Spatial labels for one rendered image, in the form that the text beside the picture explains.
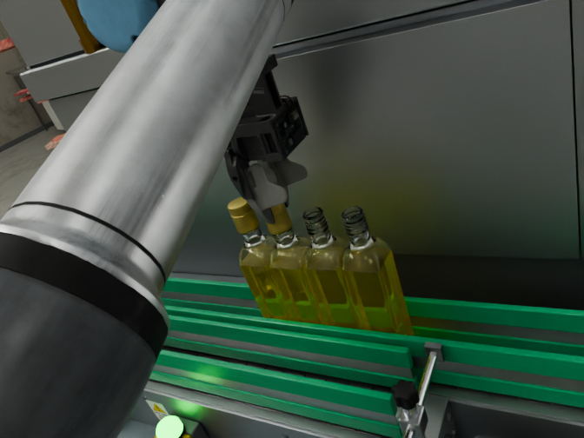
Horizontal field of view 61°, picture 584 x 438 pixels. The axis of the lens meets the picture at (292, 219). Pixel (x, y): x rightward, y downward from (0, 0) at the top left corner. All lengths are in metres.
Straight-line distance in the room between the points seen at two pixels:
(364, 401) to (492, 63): 0.43
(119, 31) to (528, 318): 0.58
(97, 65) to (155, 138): 0.72
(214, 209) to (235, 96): 0.71
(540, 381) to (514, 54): 0.39
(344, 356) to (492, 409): 0.20
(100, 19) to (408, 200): 0.47
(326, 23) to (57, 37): 0.54
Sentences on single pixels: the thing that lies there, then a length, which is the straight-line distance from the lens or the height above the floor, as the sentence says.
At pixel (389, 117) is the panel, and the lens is 0.69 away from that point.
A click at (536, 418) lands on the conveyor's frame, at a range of 0.72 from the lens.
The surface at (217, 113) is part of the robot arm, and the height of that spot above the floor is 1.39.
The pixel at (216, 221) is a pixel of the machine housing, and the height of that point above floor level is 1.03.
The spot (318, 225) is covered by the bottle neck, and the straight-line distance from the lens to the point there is 0.65.
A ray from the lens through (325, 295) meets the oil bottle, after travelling 0.71.
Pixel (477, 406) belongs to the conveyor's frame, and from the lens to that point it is 0.73.
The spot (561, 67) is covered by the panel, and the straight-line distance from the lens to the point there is 0.63.
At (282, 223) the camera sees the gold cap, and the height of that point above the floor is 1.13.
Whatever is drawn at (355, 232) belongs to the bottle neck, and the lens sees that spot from 0.63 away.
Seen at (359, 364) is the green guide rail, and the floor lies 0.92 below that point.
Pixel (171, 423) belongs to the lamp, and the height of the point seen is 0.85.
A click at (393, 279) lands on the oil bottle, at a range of 0.69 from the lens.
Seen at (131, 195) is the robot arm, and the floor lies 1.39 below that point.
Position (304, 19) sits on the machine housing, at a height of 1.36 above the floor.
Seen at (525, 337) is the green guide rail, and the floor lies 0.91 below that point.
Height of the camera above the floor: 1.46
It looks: 29 degrees down
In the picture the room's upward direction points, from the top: 21 degrees counter-clockwise
